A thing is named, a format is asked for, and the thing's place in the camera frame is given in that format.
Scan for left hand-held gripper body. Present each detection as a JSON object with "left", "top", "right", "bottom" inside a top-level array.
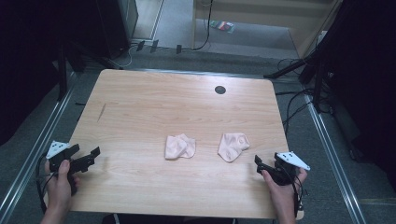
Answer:
[{"left": 46, "top": 140, "right": 96, "bottom": 196}]

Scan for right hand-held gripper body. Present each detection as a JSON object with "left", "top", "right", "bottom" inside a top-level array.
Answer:
[{"left": 268, "top": 151, "right": 311, "bottom": 187}]

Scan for pink ankle sock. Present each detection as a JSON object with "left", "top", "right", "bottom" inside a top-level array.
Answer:
[
  {"left": 217, "top": 133, "right": 251, "bottom": 163},
  {"left": 163, "top": 133, "right": 197, "bottom": 161}
]

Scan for person's right hand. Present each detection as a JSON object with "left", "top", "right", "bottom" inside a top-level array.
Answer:
[{"left": 261, "top": 167, "right": 308, "bottom": 216}]

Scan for person's left hand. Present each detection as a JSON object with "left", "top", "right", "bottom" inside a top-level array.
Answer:
[{"left": 44, "top": 159, "right": 80, "bottom": 213}]

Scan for black metal stand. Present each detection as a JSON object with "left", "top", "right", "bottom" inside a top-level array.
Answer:
[{"left": 56, "top": 40, "right": 113, "bottom": 102}]

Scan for dark curtain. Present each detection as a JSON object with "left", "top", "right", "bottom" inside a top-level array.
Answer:
[
  {"left": 0, "top": 0, "right": 104, "bottom": 147},
  {"left": 314, "top": 0, "right": 396, "bottom": 190}
]

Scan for black tripod stand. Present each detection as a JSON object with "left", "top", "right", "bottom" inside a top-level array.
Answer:
[{"left": 262, "top": 29, "right": 335, "bottom": 114}]

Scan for person's dark clothing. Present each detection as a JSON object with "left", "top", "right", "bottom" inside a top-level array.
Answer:
[{"left": 102, "top": 213, "right": 239, "bottom": 224}]

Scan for black cabinet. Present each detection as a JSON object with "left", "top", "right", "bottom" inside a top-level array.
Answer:
[{"left": 94, "top": 0, "right": 139, "bottom": 60}]

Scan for colourful packet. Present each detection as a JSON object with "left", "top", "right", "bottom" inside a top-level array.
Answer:
[{"left": 209, "top": 20, "right": 236, "bottom": 35}]

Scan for light wooden shelf unit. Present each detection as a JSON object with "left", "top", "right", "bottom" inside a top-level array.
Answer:
[{"left": 191, "top": 0, "right": 345, "bottom": 60}]

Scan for metal floor rail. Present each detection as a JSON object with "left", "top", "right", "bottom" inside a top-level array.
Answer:
[
  {"left": 0, "top": 73, "right": 78, "bottom": 223},
  {"left": 303, "top": 92, "right": 368, "bottom": 224}
]

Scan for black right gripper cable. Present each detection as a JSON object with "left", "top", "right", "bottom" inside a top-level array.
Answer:
[{"left": 291, "top": 172, "right": 308, "bottom": 218}]

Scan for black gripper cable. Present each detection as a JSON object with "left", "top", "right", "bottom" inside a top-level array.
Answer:
[
  {"left": 291, "top": 172, "right": 308, "bottom": 218},
  {"left": 35, "top": 153, "right": 59, "bottom": 215}
]

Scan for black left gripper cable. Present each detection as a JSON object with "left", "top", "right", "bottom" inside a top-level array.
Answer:
[{"left": 35, "top": 153, "right": 59, "bottom": 215}]

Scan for black floor cables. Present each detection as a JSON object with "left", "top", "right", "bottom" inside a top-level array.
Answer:
[{"left": 275, "top": 57, "right": 325, "bottom": 136}]

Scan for white floor cable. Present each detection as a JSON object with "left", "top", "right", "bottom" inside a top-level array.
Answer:
[{"left": 106, "top": 43, "right": 139, "bottom": 70}]

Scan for black hanging cable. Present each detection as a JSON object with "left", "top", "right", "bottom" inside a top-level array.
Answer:
[{"left": 181, "top": 0, "right": 215, "bottom": 51}]

